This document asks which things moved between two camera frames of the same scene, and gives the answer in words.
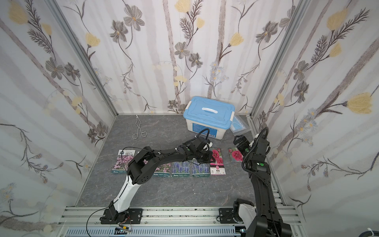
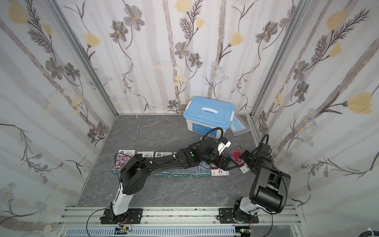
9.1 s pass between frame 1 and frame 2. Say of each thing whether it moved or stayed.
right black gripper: moved
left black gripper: moved
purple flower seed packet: stayed
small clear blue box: stayed
